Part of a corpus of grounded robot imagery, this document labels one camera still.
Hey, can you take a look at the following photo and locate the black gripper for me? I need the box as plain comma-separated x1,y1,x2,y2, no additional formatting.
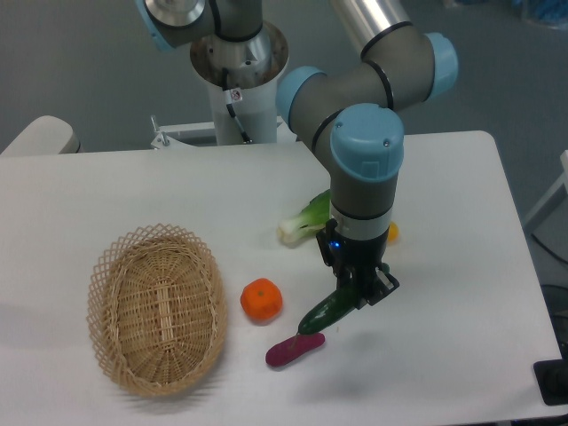
316,218,399,309

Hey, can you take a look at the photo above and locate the green cucumber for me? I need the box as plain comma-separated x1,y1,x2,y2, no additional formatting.
296,270,360,335

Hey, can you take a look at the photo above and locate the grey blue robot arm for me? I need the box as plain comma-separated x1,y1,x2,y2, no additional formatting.
137,1,458,308

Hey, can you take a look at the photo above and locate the yellow lemon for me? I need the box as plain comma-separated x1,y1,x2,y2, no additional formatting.
387,222,399,244

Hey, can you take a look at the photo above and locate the green bok choy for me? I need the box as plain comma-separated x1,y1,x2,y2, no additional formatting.
277,189,330,245

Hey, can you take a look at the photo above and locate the orange tangerine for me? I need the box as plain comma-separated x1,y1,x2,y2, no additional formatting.
240,278,283,322

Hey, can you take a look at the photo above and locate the purple sweet potato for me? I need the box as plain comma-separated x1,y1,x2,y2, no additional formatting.
265,333,326,368

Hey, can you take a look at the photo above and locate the woven wicker basket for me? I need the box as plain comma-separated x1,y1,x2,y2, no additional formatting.
86,224,228,397

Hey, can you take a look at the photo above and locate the black device at table edge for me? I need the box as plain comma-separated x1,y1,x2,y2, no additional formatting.
533,359,567,406

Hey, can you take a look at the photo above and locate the white chair armrest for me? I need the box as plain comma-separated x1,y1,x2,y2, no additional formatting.
1,115,82,158

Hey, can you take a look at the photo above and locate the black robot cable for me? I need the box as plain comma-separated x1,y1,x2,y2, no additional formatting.
221,66,254,145

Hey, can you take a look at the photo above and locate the white metal frame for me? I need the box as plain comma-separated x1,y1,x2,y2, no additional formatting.
522,151,567,234

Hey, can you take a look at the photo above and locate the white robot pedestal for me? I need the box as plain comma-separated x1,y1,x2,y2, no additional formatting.
190,21,288,144

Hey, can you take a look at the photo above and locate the white base bracket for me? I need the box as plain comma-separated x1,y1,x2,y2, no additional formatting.
150,114,299,150

